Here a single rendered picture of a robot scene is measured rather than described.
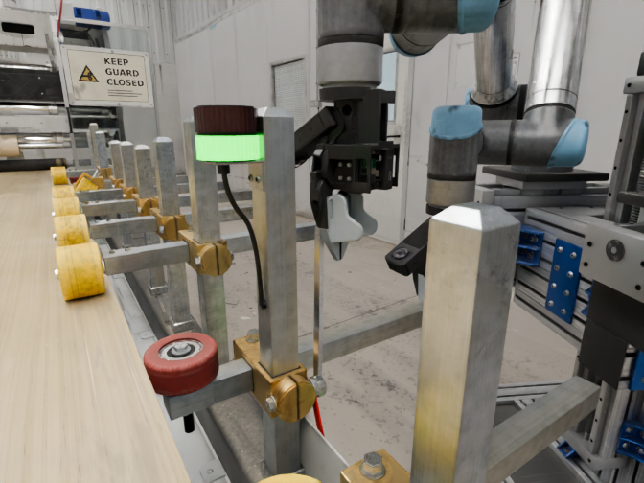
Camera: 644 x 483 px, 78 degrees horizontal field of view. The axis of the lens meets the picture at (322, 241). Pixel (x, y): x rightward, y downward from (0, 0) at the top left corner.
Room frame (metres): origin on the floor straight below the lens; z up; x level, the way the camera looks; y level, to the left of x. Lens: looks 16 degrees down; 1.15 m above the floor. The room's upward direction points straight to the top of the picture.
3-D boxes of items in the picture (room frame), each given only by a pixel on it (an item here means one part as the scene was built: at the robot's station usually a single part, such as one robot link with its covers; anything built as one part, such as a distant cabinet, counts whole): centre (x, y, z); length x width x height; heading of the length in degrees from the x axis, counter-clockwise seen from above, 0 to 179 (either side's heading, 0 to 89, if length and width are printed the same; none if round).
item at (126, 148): (1.26, 0.60, 0.87); 0.04 x 0.04 x 0.48; 33
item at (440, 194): (0.65, -0.20, 1.05); 0.08 x 0.08 x 0.05
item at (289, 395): (0.45, 0.07, 0.85); 0.14 x 0.06 x 0.05; 33
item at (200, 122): (0.40, 0.09, 1.16); 0.06 x 0.06 x 0.02
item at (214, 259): (0.66, 0.20, 0.95); 0.14 x 0.06 x 0.05; 33
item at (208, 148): (0.40, 0.09, 1.13); 0.06 x 0.06 x 0.02
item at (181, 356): (0.40, 0.16, 0.85); 0.08 x 0.08 x 0.11
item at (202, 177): (0.64, 0.19, 0.93); 0.04 x 0.04 x 0.48; 33
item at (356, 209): (0.51, -0.05, 1.03); 0.06 x 0.03 x 0.09; 53
